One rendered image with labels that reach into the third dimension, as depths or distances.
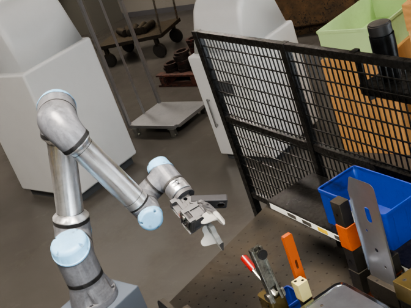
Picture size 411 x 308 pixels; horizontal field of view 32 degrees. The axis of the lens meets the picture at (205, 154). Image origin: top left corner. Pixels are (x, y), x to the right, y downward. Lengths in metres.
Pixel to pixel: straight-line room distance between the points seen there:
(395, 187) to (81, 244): 0.97
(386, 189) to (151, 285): 2.31
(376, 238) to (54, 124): 0.94
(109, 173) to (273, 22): 3.23
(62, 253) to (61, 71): 3.49
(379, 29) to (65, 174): 1.03
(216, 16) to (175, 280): 1.87
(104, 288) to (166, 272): 2.20
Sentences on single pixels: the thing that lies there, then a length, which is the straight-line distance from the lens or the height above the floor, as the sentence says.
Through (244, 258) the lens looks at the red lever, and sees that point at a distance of 2.11.
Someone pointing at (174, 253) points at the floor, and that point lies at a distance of 4.56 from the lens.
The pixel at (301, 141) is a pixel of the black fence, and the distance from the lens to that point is 2.66.
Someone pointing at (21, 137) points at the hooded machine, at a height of 0.59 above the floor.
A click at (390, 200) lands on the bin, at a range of 2.34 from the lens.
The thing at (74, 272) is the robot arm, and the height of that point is 1.25.
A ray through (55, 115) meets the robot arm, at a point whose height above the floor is 1.70.
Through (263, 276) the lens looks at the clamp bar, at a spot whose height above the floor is 1.13.
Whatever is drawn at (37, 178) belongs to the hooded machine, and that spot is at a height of 0.21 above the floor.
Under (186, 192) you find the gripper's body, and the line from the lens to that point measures 2.21.
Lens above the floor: 2.27
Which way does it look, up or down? 23 degrees down
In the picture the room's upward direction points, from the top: 20 degrees counter-clockwise
